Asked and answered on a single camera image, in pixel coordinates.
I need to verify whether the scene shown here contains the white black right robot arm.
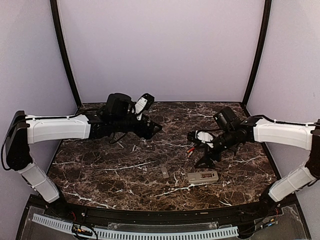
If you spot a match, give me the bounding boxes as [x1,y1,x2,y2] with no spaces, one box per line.
[187,107,320,217]

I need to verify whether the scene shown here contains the black vertical frame post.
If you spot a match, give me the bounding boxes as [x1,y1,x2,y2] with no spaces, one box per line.
[242,0,272,107]
[49,0,82,108]

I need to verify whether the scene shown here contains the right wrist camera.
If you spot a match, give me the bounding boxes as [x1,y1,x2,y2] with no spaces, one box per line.
[187,130,216,148]

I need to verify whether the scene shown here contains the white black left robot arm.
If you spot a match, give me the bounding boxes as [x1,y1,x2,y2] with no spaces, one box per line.
[0,93,162,218]

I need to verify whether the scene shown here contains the black vertical frame post right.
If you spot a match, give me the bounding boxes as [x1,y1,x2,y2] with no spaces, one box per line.
[242,0,272,107]

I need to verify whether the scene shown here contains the white slotted cable duct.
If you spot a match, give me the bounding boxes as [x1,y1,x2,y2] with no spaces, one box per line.
[32,213,239,240]

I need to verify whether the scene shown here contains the black front rail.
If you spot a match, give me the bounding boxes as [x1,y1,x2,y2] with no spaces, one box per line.
[22,194,303,226]

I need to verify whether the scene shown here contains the black vertical frame post left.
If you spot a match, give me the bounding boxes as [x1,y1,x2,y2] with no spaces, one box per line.
[49,0,82,108]

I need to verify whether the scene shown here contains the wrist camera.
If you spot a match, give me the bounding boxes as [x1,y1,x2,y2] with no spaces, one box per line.
[187,130,216,148]
[134,93,155,115]

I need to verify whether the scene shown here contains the white remote control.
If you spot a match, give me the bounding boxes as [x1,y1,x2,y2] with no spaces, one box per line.
[187,171,219,184]

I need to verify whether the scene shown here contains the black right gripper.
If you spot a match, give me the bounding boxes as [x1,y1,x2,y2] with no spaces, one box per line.
[194,127,237,169]

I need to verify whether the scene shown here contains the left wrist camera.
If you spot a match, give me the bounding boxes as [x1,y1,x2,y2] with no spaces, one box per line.
[134,93,155,115]

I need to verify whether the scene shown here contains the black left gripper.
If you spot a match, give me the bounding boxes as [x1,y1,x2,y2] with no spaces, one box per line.
[112,110,162,139]

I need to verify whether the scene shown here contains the grey battery cover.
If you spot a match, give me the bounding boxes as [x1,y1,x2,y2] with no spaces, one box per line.
[161,167,169,179]

